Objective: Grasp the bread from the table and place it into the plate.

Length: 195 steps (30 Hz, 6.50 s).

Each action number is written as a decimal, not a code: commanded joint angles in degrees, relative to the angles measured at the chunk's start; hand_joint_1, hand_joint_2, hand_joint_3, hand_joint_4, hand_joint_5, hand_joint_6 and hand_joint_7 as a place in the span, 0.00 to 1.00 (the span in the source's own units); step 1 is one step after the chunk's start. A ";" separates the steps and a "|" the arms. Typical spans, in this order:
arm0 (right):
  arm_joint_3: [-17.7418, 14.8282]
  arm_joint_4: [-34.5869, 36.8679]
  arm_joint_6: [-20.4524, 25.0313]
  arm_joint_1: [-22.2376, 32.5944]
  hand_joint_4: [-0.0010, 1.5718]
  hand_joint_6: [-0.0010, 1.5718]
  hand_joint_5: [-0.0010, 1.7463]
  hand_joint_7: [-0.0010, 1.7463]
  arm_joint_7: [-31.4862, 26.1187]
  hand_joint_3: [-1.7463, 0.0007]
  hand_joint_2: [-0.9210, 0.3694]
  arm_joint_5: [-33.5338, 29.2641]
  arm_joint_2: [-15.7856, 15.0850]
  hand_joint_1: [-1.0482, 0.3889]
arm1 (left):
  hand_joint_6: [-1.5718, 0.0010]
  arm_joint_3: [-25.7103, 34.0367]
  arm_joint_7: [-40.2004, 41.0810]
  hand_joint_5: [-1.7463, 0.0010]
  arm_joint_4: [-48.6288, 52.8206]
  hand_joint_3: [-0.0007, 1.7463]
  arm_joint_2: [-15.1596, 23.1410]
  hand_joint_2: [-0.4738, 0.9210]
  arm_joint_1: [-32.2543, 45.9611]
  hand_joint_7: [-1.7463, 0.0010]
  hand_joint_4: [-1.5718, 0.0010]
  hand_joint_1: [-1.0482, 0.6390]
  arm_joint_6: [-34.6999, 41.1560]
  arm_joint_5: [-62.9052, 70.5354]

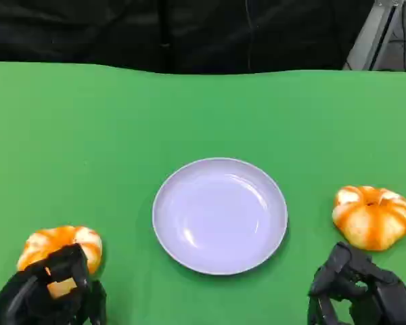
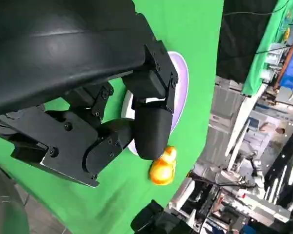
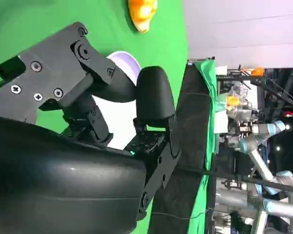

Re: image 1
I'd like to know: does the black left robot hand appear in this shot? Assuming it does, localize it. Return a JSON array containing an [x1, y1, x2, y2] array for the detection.
[[0, 242, 108, 325]]

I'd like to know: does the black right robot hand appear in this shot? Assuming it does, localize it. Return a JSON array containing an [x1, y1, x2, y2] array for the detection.
[[307, 241, 406, 325]]

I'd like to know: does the black curtain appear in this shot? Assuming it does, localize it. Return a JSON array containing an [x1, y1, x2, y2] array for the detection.
[[0, 0, 375, 74]]

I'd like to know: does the lilac plate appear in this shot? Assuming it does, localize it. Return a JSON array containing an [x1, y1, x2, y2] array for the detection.
[[151, 156, 289, 276]]

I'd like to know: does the green table cloth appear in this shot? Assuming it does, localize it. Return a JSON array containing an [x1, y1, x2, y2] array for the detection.
[[0, 60, 406, 325]]

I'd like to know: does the grey metal frame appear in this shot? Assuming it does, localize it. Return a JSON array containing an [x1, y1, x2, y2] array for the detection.
[[343, 0, 406, 72]]

